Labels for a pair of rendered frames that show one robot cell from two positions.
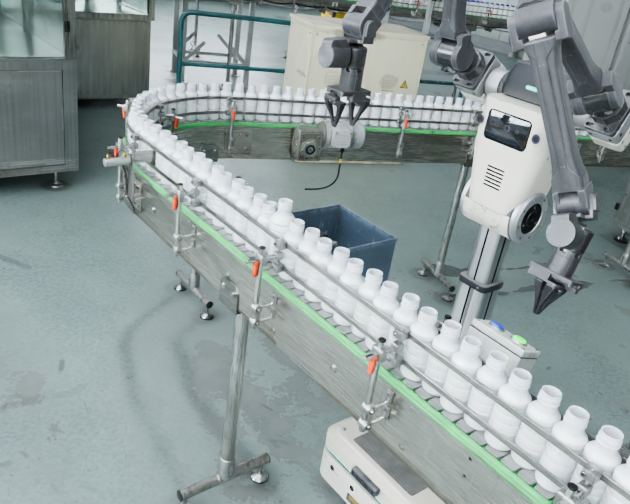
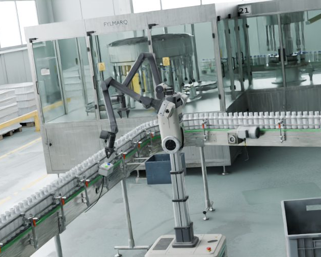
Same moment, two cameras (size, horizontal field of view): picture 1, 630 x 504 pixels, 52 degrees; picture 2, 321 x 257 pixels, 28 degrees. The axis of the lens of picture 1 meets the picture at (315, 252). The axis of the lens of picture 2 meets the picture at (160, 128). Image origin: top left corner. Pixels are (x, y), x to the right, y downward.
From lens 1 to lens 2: 5.26 m
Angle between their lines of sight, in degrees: 58
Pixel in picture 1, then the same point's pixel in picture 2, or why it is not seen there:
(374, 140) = (271, 135)
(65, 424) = (119, 234)
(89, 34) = (295, 98)
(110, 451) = (121, 241)
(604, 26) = not seen: outside the picture
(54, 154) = (218, 156)
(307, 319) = not seen: hidden behind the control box
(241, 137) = (211, 135)
